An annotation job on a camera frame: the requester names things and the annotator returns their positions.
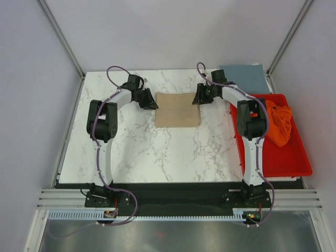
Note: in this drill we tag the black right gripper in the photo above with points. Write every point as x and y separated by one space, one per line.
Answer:
200 97

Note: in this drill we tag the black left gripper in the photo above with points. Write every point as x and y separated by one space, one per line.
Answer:
149 103

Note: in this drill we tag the beige t shirt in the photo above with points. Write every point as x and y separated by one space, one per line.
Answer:
176 110

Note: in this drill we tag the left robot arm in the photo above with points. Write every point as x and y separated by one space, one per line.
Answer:
102 127

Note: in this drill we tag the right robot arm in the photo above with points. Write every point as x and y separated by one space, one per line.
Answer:
252 125

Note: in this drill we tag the folded blue-grey t shirt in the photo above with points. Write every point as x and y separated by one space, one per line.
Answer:
249 78

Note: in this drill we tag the orange t shirt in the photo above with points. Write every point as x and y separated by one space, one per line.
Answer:
279 123

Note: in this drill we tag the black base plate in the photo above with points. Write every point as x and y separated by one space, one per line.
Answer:
180 198

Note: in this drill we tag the white slotted cable duct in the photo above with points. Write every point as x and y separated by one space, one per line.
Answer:
101 215

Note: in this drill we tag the aluminium rail profile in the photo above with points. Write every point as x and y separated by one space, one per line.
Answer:
290 199

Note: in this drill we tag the left aluminium frame post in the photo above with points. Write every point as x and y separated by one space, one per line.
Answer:
60 36

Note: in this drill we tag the aluminium frame post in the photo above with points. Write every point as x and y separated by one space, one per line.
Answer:
60 36
290 35

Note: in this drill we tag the right aluminium frame post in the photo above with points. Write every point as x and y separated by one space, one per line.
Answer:
290 35

